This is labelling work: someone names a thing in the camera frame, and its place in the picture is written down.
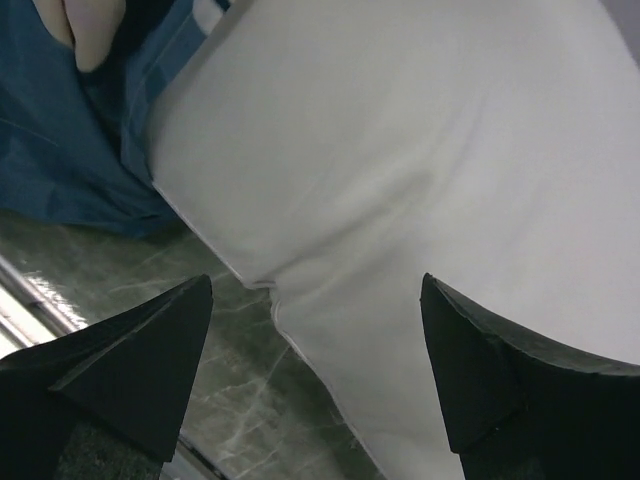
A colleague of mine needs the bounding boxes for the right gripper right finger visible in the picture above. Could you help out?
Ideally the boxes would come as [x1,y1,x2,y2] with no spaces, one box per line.
[420,275,639,480]

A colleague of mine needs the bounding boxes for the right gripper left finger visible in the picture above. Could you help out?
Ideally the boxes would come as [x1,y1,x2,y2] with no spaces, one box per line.
[1,275,213,479]

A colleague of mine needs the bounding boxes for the blue cartoon pillowcase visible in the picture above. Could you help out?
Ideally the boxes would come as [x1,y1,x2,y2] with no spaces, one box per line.
[1,0,230,237]

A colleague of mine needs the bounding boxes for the white pillow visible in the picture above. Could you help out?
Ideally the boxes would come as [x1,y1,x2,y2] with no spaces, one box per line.
[147,1,639,479]

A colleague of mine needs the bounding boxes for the aluminium mounting rail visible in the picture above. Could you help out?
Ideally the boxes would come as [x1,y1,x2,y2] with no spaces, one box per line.
[1,255,88,349]

